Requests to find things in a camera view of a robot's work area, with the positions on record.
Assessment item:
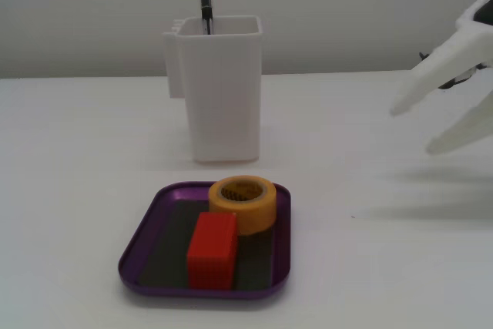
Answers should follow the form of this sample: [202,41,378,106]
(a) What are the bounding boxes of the black tray liner mat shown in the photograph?
[136,200,275,290]

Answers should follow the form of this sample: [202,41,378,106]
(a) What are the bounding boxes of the purple metal tray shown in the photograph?
[118,181,292,301]

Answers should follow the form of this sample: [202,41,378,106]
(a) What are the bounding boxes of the yellow masking tape roll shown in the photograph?
[208,175,278,236]

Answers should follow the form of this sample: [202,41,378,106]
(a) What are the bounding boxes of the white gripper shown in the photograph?
[388,0,493,156]

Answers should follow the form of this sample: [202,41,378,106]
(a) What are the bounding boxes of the white plastic pen holder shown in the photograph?
[163,15,264,163]

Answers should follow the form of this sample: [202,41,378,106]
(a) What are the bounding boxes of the red ribbed block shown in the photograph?
[186,212,238,291]

